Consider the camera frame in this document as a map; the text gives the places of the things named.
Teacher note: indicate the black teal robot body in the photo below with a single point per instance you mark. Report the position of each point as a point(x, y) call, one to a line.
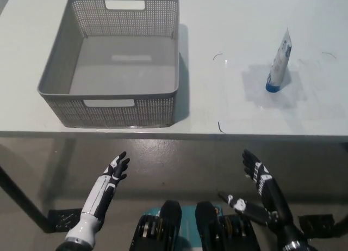
point(206, 223)

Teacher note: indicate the black table leg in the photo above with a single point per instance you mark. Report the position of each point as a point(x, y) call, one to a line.
point(343, 221)
point(24, 199)

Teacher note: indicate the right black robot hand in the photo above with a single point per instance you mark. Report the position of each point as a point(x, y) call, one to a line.
point(269, 196)

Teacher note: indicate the white shampoo tube blue cap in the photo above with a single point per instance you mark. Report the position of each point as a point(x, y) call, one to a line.
point(280, 60)

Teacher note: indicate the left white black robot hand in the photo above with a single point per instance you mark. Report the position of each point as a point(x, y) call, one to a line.
point(102, 191)

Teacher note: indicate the grey perforated plastic basket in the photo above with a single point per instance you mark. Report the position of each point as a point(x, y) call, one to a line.
point(108, 113)

